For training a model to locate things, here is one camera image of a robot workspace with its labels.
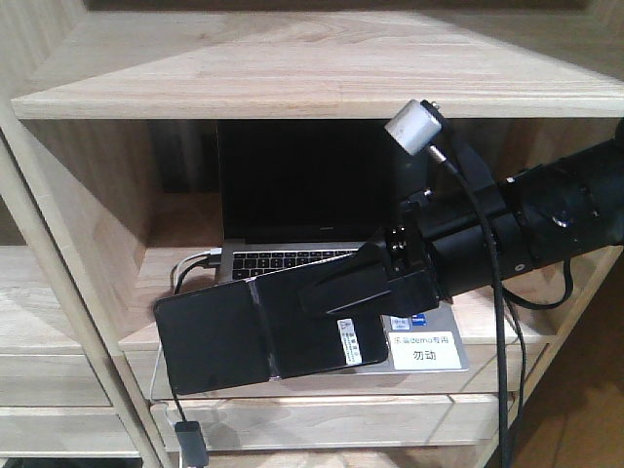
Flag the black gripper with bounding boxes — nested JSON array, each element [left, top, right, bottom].
[[298, 190, 492, 320]]

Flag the black foldable phone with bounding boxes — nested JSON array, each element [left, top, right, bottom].
[[154, 260, 388, 395]]

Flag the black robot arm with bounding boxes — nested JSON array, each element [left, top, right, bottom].
[[299, 135, 623, 319]]

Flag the silver laptop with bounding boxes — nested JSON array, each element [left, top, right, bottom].
[[216, 120, 469, 373]]

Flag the grey usb hub adapter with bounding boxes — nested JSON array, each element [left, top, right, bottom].
[[175, 421, 209, 467]]

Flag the wooden shelf unit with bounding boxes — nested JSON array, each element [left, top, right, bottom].
[[1, 1, 623, 467]]

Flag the black braided cable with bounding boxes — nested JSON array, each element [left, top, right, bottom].
[[428, 104, 574, 468]]

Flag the black laptop power cable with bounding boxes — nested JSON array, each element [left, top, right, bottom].
[[501, 292, 530, 440]]

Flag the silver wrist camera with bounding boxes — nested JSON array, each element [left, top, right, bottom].
[[384, 99, 443, 156]]

